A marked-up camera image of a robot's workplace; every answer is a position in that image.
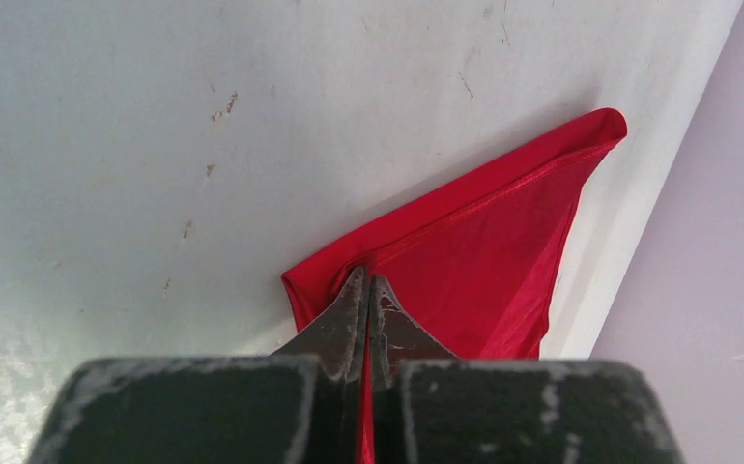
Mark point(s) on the red satin napkin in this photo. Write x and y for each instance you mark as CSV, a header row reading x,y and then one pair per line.
x,y
474,262

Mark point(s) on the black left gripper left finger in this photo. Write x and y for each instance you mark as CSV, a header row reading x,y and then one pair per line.
x,y
300,404

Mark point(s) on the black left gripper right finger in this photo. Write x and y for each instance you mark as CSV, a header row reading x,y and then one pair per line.
x,y
432,407

